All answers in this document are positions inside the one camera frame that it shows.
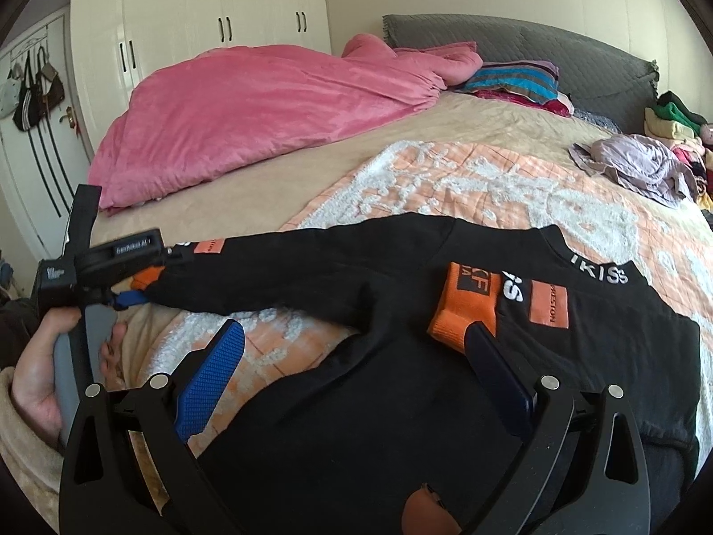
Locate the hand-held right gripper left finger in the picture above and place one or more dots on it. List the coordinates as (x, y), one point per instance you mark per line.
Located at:
(214, 379)

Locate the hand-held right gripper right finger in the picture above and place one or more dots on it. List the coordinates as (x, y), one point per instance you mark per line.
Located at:
(501, 382)

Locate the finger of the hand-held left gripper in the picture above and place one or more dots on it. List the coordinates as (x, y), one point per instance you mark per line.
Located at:
(175, 253)
(131, 299)

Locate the black sweatshirt with orange patches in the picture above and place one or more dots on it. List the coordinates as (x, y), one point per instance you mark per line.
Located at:
(362, 401)

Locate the person's left forearm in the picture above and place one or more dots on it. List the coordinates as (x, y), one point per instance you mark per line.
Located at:
(28, 462)

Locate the pile of folded clothes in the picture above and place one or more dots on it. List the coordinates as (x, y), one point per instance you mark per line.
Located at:
(682, 128)

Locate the person's left hand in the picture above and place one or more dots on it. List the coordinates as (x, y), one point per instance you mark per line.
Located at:
(33, 384)

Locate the white door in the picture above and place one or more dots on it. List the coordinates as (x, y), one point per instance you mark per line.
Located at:
(44, 167)

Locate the pink duvet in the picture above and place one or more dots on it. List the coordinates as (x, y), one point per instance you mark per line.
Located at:
(250, 111)

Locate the bed with beige sheet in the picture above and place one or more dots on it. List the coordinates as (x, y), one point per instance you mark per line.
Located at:
(312, 156)

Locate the black striped handbag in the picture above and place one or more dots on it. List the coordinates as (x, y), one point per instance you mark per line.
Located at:
(27, 106)

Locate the brown handbag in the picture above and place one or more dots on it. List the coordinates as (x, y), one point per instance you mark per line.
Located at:
(51, 81)

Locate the white handbag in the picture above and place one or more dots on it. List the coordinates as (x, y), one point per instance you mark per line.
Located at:
(8, 95)

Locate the orange and white tufted blanket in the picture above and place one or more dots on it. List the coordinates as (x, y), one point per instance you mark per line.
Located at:
(501, 178)

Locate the white wardrobe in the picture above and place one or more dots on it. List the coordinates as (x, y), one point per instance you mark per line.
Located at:
(184, 16)

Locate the lilac crumpled garment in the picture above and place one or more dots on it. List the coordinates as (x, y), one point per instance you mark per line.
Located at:
(635, 164)

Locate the blue-grey patterned cloth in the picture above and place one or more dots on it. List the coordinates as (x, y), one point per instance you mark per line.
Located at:
(593, 117)

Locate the magenta pillow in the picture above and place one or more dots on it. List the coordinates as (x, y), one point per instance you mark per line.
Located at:
(548, 105)

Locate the striped pillow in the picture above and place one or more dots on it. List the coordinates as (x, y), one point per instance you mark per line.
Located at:
(512, 81)

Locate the grey quilted headboard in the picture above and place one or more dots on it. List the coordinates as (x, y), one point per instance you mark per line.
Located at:
(585, 61)

